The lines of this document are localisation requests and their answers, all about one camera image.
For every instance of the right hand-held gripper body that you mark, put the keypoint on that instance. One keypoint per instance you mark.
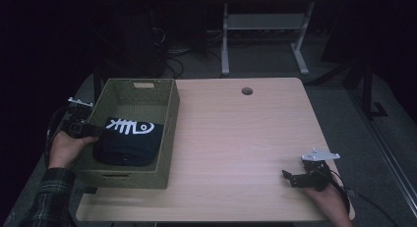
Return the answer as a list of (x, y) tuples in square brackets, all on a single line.
[(316, 174)]

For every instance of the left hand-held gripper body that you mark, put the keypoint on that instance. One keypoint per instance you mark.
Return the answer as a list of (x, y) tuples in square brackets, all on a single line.
[(77, 124)]

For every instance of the green woven storage basket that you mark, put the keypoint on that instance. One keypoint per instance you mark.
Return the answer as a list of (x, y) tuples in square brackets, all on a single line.
[(137, 99)]

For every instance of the person's left hand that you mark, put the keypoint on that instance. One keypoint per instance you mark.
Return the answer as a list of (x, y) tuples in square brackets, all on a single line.
[(69, 150)]

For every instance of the person's right hand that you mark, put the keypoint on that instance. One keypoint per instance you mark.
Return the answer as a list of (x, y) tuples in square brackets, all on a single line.
[(329, 202)]

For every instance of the dark fishbone print shirt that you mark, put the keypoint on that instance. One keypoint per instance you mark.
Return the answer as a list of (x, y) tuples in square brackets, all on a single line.
[(131, 127)]

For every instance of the black metal stand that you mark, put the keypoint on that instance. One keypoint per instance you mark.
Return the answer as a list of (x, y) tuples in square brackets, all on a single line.
[(367, 86)]

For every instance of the aluminium floor rail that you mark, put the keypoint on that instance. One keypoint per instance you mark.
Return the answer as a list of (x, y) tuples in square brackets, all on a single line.
[(387, 155)]

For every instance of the white metal table frame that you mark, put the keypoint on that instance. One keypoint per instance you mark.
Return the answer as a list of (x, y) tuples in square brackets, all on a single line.
[(262, 22)]

